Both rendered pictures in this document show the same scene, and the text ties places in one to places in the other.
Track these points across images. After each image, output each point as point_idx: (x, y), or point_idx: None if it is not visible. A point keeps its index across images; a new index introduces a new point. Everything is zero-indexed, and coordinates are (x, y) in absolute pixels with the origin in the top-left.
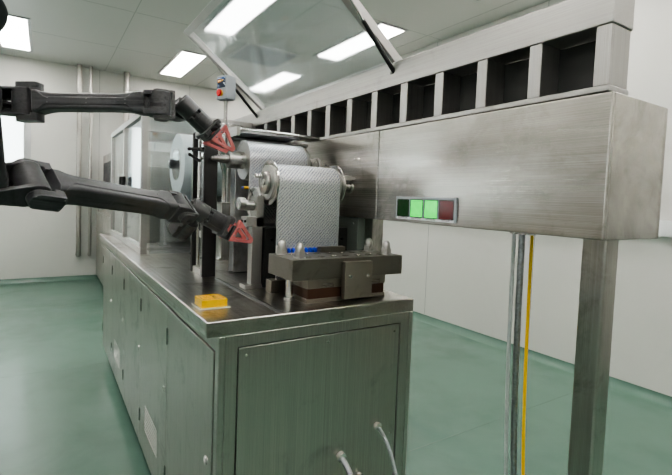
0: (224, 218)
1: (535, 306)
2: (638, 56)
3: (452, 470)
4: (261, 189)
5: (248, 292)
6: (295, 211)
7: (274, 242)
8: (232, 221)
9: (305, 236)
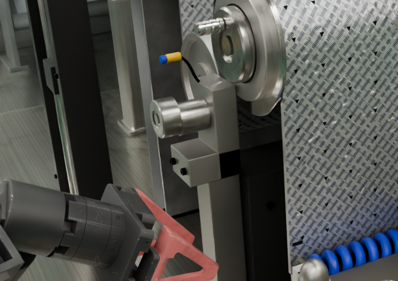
0: (115, 228)
1: None
2: None
3: None
4: (223, 67)
5: None
6: (343, 132)
7: (278, 209)
8: (143, 245)
9: (376, 196)
